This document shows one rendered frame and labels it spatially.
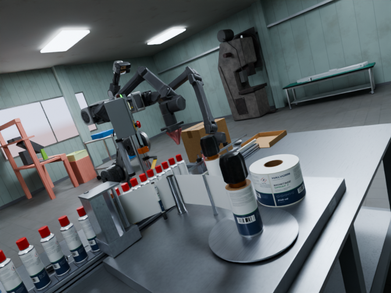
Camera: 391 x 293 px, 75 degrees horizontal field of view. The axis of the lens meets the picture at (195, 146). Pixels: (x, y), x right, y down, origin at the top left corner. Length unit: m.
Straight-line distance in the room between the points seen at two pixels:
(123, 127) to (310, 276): 0.98
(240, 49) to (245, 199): 7.34
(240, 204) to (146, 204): 0.51
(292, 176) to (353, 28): 7.67
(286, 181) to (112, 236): 0.71
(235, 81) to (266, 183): 7.33
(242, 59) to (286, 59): 1.57
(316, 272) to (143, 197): 0.74
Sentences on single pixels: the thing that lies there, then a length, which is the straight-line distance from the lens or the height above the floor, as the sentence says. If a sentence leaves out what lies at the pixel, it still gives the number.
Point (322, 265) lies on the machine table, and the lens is 0.87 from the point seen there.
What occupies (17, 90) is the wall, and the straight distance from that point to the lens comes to 8.82.
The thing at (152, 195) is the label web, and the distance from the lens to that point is 1.21.
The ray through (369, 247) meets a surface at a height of 0.22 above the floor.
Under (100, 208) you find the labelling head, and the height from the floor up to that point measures 1.09.
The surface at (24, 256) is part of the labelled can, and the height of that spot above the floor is 1.03.
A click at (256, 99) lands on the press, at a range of 8.01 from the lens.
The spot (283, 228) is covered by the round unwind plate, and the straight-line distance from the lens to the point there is 0.92.
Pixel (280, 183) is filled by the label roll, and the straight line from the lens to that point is 1.02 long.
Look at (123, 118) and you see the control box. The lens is 1.29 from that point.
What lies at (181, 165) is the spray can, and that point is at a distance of 1.44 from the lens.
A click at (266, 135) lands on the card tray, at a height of 0.84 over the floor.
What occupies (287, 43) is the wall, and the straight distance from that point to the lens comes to 8.90.
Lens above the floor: 1.41
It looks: 12 degrees down
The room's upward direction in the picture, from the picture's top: 18 degrees counter-clockwise
